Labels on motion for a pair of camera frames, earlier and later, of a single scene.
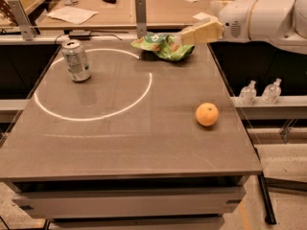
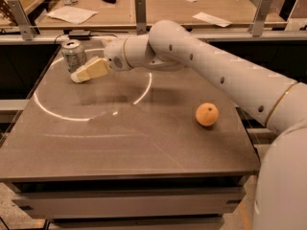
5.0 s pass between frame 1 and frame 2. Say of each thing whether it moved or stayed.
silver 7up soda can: stayed
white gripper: moved
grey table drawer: stayed
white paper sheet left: stayed
